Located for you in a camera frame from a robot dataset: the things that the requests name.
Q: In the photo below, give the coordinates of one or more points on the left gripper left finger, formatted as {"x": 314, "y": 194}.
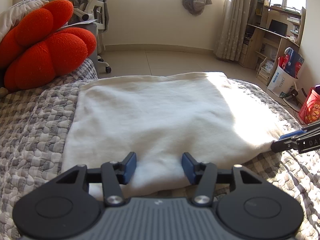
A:
{"x": 71, "y": 203}

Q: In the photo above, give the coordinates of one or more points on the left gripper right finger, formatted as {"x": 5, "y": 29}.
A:
{"x": 238, "y": 204}

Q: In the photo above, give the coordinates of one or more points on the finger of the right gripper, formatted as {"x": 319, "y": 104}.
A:
{"x": 283, "y": 145}
{"x": 298, "y": 132}

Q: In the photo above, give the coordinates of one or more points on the white Winnie the Pooh sweatshirt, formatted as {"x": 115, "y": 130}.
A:
{"x": 160, "y": 118}

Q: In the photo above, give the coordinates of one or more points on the white paper on sofa arm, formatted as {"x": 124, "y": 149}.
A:
{"x": 78, "y": 23}

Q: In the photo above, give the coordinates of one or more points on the red storage basket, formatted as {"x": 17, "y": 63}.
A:
{"x": 310, "y": 110}

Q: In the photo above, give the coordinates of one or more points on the purple toy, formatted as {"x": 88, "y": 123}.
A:
{"x": 317, "y": 89}

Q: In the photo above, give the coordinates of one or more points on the wooden desk shelf unit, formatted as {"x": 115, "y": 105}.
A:
{"x": 261, "y": 47}

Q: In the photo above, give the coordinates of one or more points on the black computer monitor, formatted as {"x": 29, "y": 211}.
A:
{"x": 278, "y": 27}

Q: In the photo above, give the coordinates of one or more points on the teal plush doll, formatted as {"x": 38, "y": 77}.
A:
{"x": 3, "y": 92}

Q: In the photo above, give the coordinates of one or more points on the beige patterned curtain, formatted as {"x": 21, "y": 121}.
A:
{"x": 237, "y": 14}

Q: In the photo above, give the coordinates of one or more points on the red flower-shaped plush cushion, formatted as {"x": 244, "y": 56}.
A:
{"x": 36, "y": 51}

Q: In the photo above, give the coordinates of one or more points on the white office chair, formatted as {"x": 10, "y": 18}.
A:
{"x": 95, "y": 11}

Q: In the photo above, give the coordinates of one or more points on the white printed pillow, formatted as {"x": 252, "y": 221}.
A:
{"x": 13, "y": 15}

